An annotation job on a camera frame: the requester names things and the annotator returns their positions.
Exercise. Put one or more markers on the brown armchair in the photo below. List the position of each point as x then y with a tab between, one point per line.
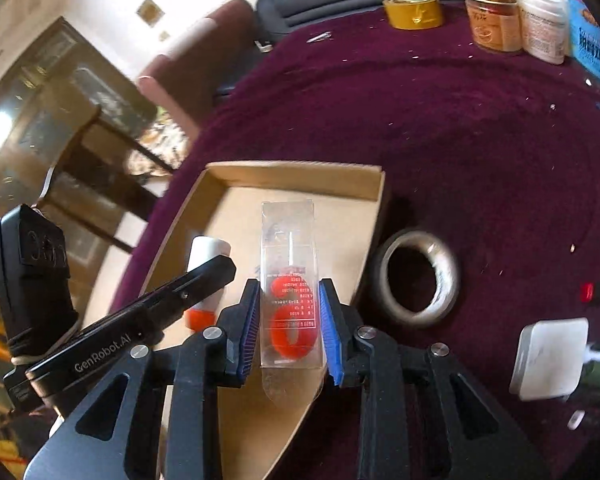
200	68

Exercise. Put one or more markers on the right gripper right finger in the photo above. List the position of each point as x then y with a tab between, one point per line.
339	323

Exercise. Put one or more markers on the white power adapter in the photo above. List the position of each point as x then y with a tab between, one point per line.
549	359

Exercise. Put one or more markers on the cardboard tray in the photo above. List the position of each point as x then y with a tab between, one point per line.
226	203

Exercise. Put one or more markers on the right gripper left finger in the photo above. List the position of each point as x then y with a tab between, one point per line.
241	327

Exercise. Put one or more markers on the clear packet with red item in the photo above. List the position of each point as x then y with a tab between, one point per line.
291	353

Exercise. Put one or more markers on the maroon table cloth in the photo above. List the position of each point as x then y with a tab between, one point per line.
497	154

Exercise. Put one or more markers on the blue labelled snack jar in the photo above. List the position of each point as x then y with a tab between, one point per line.
584	37

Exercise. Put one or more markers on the yellow tape roll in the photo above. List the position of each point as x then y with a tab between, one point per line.
414	14

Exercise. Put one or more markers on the orange labelled jar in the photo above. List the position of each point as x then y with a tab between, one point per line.
495	26

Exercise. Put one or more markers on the wooden glass door cabinet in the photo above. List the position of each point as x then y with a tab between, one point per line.
45	96

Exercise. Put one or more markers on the white plastic tub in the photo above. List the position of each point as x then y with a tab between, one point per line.
544	29

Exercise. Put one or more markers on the black tape roll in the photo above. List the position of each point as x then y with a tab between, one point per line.
416	278

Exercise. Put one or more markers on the dark wooden chair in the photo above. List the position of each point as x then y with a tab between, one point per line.
113	183

